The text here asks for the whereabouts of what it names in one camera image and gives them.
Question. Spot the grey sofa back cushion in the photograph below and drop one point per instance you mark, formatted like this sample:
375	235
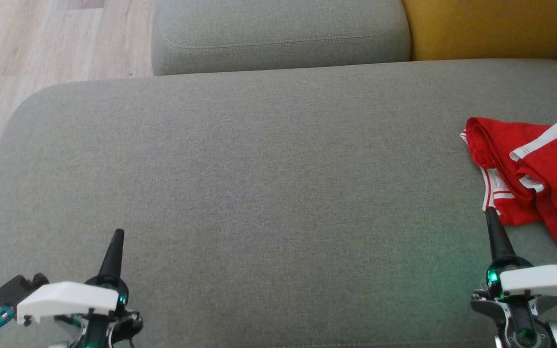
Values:
278	34

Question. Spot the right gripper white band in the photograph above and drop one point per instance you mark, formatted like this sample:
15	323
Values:
544	282

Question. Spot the grey sofa seat cushion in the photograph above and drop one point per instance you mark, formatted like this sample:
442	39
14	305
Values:
283	193

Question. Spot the yellow sofa cushion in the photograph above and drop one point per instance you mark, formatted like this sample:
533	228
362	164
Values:
486	29

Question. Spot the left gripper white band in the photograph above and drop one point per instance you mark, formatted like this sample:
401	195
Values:
65	299

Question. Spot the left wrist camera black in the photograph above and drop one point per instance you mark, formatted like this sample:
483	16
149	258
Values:
15	290

